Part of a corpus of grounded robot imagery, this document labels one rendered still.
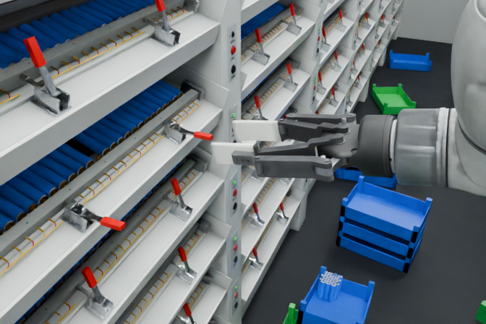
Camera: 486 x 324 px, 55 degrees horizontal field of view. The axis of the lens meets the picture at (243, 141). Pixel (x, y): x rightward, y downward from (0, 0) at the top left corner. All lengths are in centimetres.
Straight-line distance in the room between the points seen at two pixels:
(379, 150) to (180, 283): 69
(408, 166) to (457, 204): 190
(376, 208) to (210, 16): 128
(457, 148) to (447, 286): 151
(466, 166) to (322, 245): 155
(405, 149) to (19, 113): 45
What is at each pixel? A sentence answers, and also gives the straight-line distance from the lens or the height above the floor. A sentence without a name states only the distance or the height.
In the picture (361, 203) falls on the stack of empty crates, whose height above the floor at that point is 16.
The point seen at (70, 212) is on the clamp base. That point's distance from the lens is 71.
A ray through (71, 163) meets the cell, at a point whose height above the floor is 98.
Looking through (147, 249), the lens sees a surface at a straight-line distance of 94.
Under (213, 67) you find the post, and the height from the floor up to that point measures 102.
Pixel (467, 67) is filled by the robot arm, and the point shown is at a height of 125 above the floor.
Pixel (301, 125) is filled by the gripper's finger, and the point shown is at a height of 108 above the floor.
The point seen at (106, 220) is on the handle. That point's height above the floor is 96.
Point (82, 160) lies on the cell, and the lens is 79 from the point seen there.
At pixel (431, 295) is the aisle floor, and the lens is 196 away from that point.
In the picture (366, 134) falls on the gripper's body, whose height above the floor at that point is 112.
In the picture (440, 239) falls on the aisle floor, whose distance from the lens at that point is 221.
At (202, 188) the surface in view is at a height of 75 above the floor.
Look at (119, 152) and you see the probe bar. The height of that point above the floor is 97.
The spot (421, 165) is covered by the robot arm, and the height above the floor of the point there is 111.
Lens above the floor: 139
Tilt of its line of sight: 31 degrees down
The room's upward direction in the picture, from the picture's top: straight up
